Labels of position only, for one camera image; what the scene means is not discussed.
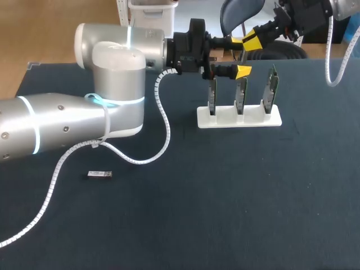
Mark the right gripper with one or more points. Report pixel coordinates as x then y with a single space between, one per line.
305 14

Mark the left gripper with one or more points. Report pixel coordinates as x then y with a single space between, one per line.
188 47

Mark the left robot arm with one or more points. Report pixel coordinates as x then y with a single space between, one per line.
118 84

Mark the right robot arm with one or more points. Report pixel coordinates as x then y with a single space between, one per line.
344 8

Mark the small black optical module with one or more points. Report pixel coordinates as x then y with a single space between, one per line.
99 174

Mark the dark blue chair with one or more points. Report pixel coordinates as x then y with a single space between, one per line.
239 12

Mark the small green circuit board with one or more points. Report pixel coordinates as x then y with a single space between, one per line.
270 90
213 97
241 95

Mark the white stand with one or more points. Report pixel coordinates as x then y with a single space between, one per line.
242 119

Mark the white plastic bin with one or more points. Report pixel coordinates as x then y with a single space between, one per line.
153 17

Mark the white slotted metal post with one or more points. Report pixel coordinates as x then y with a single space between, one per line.
122 11

